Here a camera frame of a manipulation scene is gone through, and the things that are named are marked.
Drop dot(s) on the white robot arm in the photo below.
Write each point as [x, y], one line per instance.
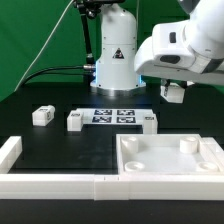
[115, 67]

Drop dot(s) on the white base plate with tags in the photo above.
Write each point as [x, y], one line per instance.
[89, 116]

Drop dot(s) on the black camera stand pole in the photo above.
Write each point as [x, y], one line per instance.
[89, 9]

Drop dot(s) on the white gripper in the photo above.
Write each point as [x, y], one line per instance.
[181, 51]

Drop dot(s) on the white U-shaped obstacle fence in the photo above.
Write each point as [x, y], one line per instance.
[207, 186]

